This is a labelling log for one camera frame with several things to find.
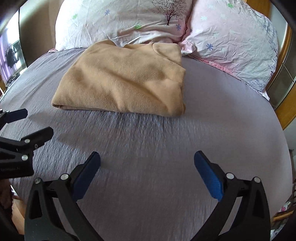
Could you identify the grey textured bed sheet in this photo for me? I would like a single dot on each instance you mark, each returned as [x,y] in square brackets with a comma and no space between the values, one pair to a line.
[148,187]

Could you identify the black flat television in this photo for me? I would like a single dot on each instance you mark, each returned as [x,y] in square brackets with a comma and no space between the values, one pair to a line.
[12,59]

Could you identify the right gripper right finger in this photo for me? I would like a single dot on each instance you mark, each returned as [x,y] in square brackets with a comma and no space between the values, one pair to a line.
[242,211]

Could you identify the wooden headboard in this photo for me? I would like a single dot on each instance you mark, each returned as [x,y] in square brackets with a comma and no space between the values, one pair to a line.
[281,88]

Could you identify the pink floral pillow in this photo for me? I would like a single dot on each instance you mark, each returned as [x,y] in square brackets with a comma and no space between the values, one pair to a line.
[233,37]

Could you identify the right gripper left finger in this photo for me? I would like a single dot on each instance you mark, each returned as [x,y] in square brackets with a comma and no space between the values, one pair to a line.
[42,221]

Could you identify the white floral pillow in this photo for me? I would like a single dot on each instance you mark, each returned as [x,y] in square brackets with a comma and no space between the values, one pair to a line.
[80,24]

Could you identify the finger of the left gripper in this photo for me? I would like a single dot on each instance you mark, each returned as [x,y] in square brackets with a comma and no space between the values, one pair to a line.
[12,116]
[37,139]

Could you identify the tan fleece long-sleeve shirt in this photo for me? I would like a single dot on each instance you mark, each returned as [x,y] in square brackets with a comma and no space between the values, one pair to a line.
[136,78]

